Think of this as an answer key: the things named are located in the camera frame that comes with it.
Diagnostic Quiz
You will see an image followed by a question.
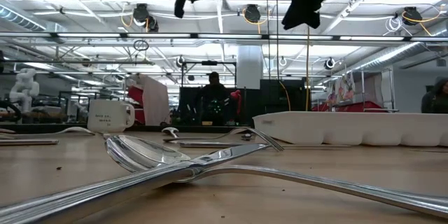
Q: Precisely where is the silver fork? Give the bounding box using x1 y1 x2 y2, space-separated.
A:
162 127 285 153

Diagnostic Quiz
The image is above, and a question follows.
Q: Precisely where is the silver spoon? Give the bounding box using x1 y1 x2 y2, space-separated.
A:
13 126 96 137
104 134 448 218
160 126 181 140

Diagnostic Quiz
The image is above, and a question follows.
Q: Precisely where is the long light strip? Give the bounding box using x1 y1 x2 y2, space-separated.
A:
0 31 448 42

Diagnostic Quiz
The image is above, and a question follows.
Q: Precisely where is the white building column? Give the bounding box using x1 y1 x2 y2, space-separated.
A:
237 44 264 90

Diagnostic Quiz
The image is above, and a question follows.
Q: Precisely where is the black partition cabinet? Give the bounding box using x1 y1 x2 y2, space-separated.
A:
259 78 309 113

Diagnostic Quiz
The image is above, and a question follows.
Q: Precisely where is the person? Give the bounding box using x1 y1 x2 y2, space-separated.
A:
420 76 448 114
195 71 232 126

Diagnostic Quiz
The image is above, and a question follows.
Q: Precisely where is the white cutlery organizer tray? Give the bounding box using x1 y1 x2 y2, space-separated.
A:
251 111 448 147

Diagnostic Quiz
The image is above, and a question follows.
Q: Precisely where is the white tilted panel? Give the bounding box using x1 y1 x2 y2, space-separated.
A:
125 73 172 126

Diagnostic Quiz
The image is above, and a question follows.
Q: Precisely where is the pink and white mug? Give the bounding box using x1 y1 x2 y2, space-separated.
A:
86 98 136 134

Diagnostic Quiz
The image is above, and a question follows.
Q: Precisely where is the black hanging cable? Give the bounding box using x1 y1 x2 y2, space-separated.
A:
274 0 280 82

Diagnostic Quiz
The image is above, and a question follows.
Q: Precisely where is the black rig frame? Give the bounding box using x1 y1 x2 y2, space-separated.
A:
180 60 238 90

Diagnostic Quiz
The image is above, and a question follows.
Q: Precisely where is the black hanging ring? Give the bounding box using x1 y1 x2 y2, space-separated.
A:
133 38 150 52

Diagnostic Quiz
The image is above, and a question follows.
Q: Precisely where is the silver ventilation duct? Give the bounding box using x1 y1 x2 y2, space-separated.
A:
0 3 68 35
344 40 448 75

